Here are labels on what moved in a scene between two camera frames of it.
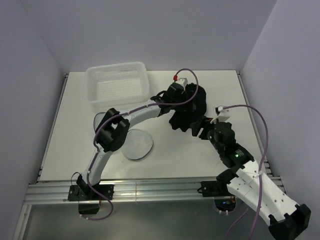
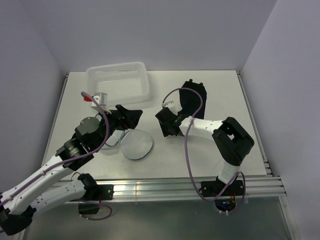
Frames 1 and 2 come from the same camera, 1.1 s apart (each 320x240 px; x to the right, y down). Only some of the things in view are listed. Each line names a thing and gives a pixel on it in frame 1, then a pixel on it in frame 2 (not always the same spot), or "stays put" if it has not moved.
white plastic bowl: (138, 144) stays put
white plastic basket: (117, 84) stays put
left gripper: (183, 95) to (125, 118)
